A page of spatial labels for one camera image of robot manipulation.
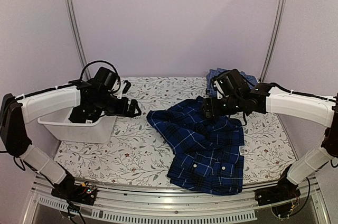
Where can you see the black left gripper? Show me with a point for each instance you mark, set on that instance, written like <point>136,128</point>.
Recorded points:
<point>122,111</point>

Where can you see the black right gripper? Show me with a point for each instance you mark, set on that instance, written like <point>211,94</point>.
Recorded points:
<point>210,105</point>

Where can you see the dark blue plaid shirt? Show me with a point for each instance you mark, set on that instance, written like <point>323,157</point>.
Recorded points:
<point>207,155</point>

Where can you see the white plastic bin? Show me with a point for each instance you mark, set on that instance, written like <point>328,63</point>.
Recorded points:
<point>59,125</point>

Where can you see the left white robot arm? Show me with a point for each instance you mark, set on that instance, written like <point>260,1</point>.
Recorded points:
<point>18,112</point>

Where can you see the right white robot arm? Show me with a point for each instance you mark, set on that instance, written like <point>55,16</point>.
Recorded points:
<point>271,98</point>

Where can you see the floral patterned table mat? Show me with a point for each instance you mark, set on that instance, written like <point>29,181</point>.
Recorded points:
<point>137,155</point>

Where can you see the black shirt in bin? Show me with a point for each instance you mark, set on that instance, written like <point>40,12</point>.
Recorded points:
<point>82,115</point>

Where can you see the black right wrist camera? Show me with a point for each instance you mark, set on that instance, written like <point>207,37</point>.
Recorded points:
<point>230,83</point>

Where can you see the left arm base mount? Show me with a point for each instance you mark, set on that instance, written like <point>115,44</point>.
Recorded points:
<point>83,193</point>

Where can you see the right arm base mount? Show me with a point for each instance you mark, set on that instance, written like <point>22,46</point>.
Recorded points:
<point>283,199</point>

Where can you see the left aluminium frame post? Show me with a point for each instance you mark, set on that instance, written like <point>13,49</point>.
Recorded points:
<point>75,32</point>

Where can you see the aluminium frame post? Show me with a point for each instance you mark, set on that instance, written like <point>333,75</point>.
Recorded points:
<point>75,32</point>
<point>273,39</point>

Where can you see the right aluminium frame post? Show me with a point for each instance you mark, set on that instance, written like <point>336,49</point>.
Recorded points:
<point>273,39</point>

